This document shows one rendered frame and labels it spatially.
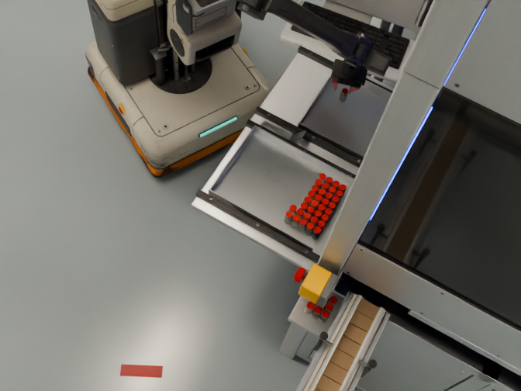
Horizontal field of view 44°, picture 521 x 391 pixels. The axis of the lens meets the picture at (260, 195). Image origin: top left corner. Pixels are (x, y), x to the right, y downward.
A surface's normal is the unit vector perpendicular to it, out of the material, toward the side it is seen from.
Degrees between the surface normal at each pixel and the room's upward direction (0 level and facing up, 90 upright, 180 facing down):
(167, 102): 0
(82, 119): 0
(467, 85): 90
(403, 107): 90
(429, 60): 90
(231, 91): 0
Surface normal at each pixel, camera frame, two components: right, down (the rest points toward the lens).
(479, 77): -0.49, 0.76
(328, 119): 0.07, -0.45
